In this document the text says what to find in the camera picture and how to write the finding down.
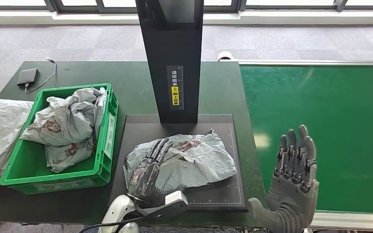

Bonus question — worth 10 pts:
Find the white windowsill ledge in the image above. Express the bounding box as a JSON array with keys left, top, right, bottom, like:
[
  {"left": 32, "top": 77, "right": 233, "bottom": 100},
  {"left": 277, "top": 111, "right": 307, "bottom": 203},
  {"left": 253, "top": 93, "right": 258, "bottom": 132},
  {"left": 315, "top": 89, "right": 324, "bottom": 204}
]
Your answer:
[{"left": 0, "top": 10, "right": 373, "bottom": 26}]

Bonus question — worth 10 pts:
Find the black and yellow column label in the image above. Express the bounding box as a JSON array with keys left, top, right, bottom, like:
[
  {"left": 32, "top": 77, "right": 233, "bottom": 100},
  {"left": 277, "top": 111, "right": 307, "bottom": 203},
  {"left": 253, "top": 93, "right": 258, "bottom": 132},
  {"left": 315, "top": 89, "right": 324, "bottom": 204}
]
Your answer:
[{"left": 166, "top": 65, "right": 184, "bottom": 111}]

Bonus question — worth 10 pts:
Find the black scanner column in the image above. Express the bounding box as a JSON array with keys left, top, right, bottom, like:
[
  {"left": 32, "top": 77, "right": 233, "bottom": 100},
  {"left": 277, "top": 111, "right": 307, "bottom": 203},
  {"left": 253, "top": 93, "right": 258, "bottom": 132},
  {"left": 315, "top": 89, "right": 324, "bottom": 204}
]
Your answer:
[{"left": 135, "top": 0, "right": 205, "bottom": 125}]

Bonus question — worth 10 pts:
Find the small white round object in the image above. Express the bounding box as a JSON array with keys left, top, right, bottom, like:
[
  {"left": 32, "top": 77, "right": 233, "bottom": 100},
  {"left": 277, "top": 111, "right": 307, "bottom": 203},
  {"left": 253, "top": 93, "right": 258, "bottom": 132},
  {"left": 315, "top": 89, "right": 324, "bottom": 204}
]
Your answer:
[{"left": 218, "top": 51, "right": 236, "bottom": 62}]

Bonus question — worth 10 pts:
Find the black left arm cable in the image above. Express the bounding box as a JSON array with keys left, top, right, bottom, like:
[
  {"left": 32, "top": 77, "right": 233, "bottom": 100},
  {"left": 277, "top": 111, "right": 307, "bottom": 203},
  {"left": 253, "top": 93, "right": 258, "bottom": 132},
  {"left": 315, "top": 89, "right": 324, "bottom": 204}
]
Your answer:
[{"left": 77, "top": 215, "right": 145, "bottom": 233}]

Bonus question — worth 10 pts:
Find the black scanner base plate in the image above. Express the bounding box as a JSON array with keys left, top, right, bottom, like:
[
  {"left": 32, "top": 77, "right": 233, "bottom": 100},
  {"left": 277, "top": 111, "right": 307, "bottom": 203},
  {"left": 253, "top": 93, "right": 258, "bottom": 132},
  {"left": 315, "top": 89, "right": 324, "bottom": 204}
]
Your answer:
[{"left": 110, "top": 114, "right": 249, "bottom": 213}]

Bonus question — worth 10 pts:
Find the green conveyor belt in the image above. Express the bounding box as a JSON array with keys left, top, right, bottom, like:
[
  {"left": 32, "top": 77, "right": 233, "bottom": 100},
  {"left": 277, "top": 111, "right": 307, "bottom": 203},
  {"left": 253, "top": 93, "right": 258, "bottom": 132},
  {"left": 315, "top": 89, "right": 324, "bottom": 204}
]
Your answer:
[{"left": 239, "top": 65, "right": 373, "bottom": 214}]

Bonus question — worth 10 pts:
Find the black power bank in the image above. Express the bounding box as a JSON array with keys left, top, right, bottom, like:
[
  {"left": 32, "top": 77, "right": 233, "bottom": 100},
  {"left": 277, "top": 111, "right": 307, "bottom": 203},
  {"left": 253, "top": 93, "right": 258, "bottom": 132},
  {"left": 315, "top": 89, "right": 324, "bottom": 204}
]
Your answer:
[{"left": 17, "top": 68, "right": 39, "bottom": 87}]

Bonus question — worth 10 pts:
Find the thin white cable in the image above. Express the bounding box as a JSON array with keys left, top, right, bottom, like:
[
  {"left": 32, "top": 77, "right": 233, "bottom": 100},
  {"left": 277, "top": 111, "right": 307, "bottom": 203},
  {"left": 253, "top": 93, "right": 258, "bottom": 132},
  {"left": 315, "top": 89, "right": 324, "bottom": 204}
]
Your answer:
[{"left": 25, "top": 58, "right": 57, "bottom": 95}]

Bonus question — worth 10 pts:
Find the green plastic crate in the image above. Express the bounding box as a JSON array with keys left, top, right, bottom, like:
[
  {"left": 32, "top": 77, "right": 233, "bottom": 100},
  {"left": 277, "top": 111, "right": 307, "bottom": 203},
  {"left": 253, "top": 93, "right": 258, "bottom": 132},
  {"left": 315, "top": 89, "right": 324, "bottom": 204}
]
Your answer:
[{"left": 0, "top": 83, "right": 119, "bottom": 196}]

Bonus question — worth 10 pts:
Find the dark window frame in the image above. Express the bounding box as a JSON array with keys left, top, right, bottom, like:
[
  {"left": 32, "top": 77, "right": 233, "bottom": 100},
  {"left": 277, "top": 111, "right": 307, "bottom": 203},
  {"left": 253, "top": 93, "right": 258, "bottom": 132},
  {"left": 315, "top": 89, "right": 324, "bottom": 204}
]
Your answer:
[{"left": 0, "top": 0, "right": 373, "bottom": 14}]

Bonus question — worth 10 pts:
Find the grey plastic mailer parcel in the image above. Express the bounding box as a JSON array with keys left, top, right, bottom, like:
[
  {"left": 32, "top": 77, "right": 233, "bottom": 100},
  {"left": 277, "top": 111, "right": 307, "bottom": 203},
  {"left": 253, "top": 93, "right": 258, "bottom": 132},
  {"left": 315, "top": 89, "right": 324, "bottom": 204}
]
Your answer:
[
  {"left": 20, "top": 86, "right": 107, "bottom": 147},
  {"left": 45, "top": 136, "right": 94, "bottom": 174},
  {"left": 123, "top": 128, "right": 238, "bottom": 194}
]

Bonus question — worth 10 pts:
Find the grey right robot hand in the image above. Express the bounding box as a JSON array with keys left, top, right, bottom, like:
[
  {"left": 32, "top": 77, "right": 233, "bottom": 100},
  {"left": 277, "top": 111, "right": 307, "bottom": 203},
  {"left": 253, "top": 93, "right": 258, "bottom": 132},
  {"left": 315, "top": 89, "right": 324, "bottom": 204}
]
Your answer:
[{"left": 247, "top": 124, "right": 320, "bottom": 226}]

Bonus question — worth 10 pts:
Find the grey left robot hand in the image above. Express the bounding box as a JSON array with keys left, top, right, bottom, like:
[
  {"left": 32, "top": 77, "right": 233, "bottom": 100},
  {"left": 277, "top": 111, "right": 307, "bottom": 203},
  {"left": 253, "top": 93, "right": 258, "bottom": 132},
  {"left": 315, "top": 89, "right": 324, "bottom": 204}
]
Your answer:
[{"left": 127, "top": 137, "right": 187, "bottom": 208}]

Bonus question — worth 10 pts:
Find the large crumpled white bag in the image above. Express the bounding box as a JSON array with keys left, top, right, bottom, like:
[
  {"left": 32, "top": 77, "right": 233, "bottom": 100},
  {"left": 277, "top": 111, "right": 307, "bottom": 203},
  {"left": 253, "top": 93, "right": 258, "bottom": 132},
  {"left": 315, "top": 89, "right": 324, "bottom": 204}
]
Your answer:
[{"left": 0, "top": 98, "right": 34, "bottom": 193}]

